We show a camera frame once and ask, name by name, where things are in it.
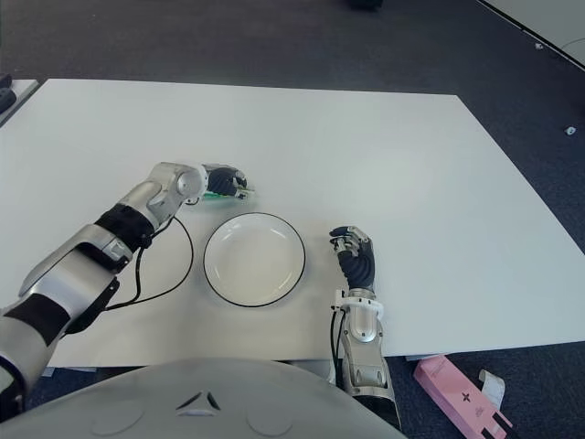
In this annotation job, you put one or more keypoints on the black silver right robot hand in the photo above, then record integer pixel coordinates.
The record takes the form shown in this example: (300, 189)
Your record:
(358, 267)

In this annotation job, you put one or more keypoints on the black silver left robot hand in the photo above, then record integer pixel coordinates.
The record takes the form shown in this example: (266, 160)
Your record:
(224, 180)

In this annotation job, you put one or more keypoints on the green white toothpaste tube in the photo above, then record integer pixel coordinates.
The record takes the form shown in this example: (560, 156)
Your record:
(215, 197)

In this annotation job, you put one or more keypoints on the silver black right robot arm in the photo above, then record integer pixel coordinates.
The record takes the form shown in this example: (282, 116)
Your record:
(365, 356)

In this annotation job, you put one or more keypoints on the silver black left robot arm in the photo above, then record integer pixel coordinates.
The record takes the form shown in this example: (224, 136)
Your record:
(77, 270)

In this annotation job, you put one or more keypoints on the white plate with black rim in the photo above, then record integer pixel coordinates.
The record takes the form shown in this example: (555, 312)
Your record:
(253, 260)

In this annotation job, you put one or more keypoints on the pink cardboard box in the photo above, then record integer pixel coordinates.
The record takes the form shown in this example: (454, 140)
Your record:
(457, 388)

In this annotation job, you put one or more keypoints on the white paper slip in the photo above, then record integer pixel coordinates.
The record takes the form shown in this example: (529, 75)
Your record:
(492, 386)

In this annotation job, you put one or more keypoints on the white side table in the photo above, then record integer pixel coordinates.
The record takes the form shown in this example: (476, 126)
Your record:
(23, 93)

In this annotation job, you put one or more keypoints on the grey robot torso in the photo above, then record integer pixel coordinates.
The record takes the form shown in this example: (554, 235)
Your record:
(183, 402)

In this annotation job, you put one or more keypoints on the white distant table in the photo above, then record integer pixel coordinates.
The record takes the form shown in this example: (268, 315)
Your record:
(548, 23)

